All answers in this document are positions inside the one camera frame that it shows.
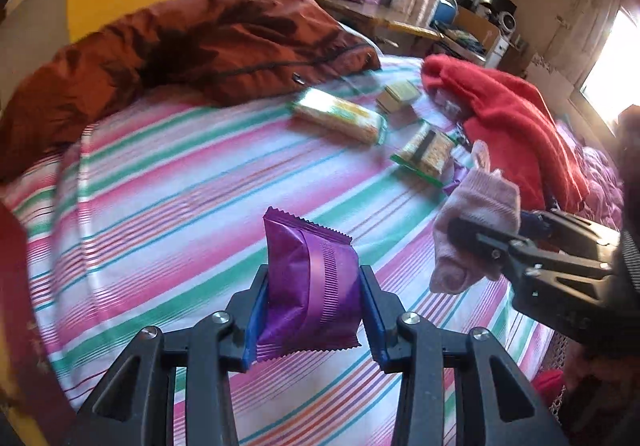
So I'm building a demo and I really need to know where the purple floral quilt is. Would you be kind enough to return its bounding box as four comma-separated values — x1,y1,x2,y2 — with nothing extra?
552,121,626,232

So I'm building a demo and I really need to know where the blue container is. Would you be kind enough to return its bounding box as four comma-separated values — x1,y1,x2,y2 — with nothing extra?
432,0,460,27

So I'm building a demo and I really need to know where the cardboard box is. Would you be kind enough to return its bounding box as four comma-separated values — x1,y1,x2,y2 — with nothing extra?
452,6,503,52

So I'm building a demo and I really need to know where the small yellow box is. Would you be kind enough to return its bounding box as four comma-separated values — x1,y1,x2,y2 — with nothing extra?
376,80,422,114

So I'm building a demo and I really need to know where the bright window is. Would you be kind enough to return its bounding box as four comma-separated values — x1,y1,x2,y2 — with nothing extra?
580,9,640,124

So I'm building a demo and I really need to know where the red sweater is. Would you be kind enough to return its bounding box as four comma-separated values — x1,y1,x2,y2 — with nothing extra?
420,54,593,212

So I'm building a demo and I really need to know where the dark red jacket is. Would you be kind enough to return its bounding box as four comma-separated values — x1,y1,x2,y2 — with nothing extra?
0,0,383,183

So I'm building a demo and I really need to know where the wooden desk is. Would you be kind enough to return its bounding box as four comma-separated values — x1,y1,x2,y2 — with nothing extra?
310,0,446,47

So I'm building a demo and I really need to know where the pink sock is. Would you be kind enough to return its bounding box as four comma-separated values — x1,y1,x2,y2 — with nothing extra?
429,140,522,296

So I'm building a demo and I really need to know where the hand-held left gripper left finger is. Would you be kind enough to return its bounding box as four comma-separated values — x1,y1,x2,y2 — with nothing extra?
65,263,271,446

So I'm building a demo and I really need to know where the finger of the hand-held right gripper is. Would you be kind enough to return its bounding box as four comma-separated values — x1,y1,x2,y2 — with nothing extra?
446,216,623,347
520,209,623,257

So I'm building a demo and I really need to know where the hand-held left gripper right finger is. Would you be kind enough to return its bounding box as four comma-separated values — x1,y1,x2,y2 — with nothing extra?
357,265,571,446

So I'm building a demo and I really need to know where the yellow label cracker packet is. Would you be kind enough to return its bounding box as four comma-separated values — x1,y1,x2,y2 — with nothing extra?
291,87,390,147

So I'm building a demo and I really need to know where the green edged cracker packet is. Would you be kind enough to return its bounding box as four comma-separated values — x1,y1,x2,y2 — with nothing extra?
390,122,461,187

